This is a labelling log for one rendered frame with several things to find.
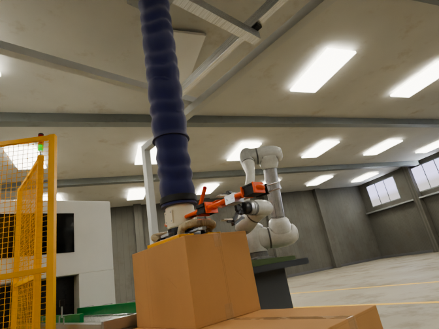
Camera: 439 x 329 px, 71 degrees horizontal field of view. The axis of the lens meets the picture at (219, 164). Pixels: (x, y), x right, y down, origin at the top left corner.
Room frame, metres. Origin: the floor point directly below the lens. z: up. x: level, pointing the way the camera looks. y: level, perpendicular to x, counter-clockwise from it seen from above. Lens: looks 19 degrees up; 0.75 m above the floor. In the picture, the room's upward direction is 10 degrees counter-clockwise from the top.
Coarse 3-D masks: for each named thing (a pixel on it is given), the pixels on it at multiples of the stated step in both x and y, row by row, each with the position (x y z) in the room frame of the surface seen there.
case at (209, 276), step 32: (160, 256) 1.64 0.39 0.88; (192, 256) 1.47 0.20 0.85; (224, 256) 1.60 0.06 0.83; (160, 288) 1.66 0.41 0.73; (192, 288) 1.46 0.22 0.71; (224, 288) 1.58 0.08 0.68; (256, 288) 1.71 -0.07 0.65; (160, 320) 1.69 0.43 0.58; (192, 320) 1.47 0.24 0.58; (224, 320) 1.56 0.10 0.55
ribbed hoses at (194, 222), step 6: (186, 222) 1.61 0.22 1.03; (192, 222) 1.62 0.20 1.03; (198, 222) 1.65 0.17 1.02; (204, 222) 1.69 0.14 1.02; (210, 222) 1.71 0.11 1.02; (180, 228) 1.62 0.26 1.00; (186, 228) 1.62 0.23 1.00; (210, 228) 1.76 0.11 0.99; (156, 234) 1.85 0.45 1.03; (162, 234) 1.90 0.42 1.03; (156, 240) 1.82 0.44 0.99
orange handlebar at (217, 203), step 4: (260, 184) 1.33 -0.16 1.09; (260, 188) 1.33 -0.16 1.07; (264, 188) 1.35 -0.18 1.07; (240, 192) 1.40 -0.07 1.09; (236, 196) 1.42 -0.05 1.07; (240, 196) 1.45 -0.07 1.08; (216, 200) 1.52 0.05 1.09; (220, 200) 1.50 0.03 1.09; (224, 200) 1.48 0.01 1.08; (212, 204) 1.55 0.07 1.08; (216, 204) 1.53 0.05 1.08; (220, 204) 1.52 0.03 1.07; (224, 204) 1.55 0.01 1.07; (208, 208) 1.58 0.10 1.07; (216, 208) 1.60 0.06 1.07; (192, 212) 1.68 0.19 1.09; (196, 212) 1.65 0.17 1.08; (184, 216) 1.73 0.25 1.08; (188, 216) 1.71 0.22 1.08; (196, 216) 1.73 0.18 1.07
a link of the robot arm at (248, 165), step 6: (246, 162) 2.12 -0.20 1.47; (252, 162) 2.13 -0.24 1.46; (246, 168) 2.10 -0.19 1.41; (252, 168) 2.09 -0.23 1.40; (246, 174) 2.09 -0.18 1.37; (252, 174) 2.07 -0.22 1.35; (246, 180) 2.07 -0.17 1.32; (252, 180) 2.06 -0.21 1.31; (246, 216) 1.92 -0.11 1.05; (240, 222) 1.96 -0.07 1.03; (246, 222) 1.93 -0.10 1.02; (252, 222) 1.92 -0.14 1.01; (240, 228) 1.97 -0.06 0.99; (246, 228) 1.96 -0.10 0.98; (252, 228) 1.97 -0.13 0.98
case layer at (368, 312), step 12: (252, 312) 1.67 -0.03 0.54; (264, 312) 1.60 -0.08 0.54; (276, 312) 1.53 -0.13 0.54; (288, 312) 1.47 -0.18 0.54; (300, 312) 1.42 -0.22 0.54; (312, 312) 1.37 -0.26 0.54; (324, 312) 1.32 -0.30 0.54; (336, 312) 1.27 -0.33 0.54; (348, 312) 1.23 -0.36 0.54; (360, 312) 1.20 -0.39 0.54; (372, 312) 1.26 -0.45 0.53; (216, 324) 1.49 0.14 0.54; (228, 324) 1.43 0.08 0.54; (240, 324) 1.38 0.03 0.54; (252, 324) 1.33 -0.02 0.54; (264, 324) 1.29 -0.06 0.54; (276, 324) 1.24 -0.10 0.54; (288, 324) 1.21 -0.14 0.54; (300, 324) 1.17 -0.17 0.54; (312, 324) 1.13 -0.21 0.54; (324, 324) 1.10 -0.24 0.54; (336, 324) 1.09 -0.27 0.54; (348, 324) 1.13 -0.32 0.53; (360, 324) 1.18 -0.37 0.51; (372, 324) 1.24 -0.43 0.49
